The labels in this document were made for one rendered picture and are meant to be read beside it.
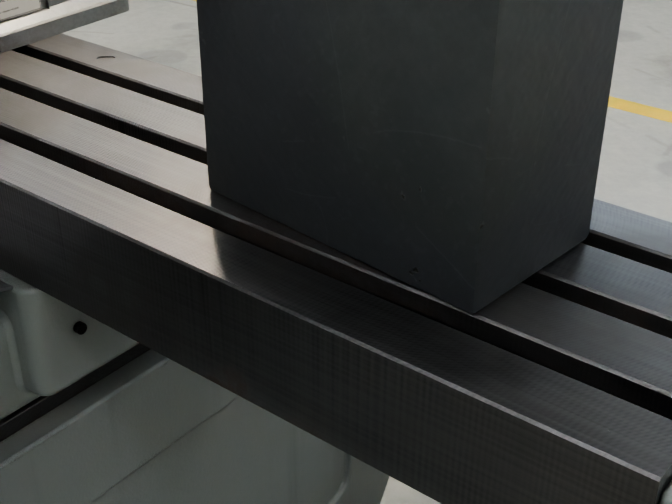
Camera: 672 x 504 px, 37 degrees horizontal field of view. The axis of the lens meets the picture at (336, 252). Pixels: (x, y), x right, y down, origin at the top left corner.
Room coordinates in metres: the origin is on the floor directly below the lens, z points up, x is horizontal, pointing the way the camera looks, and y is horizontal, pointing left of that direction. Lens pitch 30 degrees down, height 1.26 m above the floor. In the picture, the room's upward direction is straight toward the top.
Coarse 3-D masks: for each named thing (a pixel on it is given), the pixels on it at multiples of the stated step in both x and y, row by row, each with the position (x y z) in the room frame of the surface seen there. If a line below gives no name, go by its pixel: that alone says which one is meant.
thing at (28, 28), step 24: (0, 0) 0.89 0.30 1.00; (24, 0) 0.92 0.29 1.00; (48, 0) 0.94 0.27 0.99; (72, 0) 0.96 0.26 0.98; (96, 0) 0.98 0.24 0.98; (120, 0) 0.99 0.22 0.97; (0, 24) 0.89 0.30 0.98; (24, 24) 0.90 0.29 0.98; (48, 24) 0.92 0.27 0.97; (72, 24) 0.94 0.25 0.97; (0, 48) 0.87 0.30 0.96
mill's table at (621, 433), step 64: (0, 64) 0.84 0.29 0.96; (64, 64) 0.86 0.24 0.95; (128, 64) 0.84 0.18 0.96; (0, 128) 0.71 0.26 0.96; (64, 128) 0.70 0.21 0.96; (128, 128) 0.72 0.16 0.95; (192, 128) 0.70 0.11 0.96; (0, 192) 0.62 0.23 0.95; (64, 192) 0.60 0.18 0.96; (128, 192) 0.63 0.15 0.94; (192, 192) 0.60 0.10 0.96; (0, 256) 0.63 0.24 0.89; (64, 256) 0.58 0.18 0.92; (128, 256) 0.54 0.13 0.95; (192, 256) 0.51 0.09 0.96; (256, 256) 0.51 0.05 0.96; (320, 256) 0.52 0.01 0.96; (576, 256) 0.51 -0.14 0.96; (640, 256) 0.53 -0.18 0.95; (128, 320) 0.54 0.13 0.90; (192, 320) 0.50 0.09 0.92; (256, 320) 0.47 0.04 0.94; (320, 320) 0.45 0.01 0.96; (384, 320) 0.45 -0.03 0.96; (448, 320) 0.46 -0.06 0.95; (512, 320) 0.45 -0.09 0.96; (576, 320) 0.45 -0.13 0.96; (640, 320) 0.46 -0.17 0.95; (256, 384) 0.47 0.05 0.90; (320, 384) 0.44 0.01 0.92; (384, 384) 0.42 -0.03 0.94; (448, 384) 0.39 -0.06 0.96; (512, 384) 0.39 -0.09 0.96; (576, 384) 0.39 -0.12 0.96; (640, 384) 0.39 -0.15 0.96; (384, 448) 0.41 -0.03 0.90; (448, 448) 0.39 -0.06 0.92; (512, 448) 0.37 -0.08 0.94; (576, 448) 0.35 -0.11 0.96; (640, 448) 0.35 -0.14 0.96
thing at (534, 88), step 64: (256, 0) 0.56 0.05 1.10; (320, 0) 0.53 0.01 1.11; (384, 0) 0.50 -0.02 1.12; (448, 0) 0.47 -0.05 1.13; (512, 0) 0.46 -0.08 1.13; (576, 0) 0.50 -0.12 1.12; (256, 64) 0.56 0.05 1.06; (320, 64) 0.53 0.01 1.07; (384, 64) 0.49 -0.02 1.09; (448, 64) 0.47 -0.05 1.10; (512, 64) 0.46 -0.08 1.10; (576, 64) 0.50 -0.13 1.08; (256, 128) 0.56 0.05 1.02; (320, 128) 0.53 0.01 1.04; (384, 128) 0.49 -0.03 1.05; (448, 128) 0.47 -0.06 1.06; (512, 128) 0.46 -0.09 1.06; (576, 128) 0.51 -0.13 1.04; (256, 192) 0.57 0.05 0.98; (320, 192) 0.53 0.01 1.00; (384, 192) 0.49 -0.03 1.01; (448, 192) 0.46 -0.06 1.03; (512, 192) 0.47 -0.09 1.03; (576, 192) 0.52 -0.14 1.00; (384, 256) 0.49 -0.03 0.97; (448, 256) 0.46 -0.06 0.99; (512, 256) 0.47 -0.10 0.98
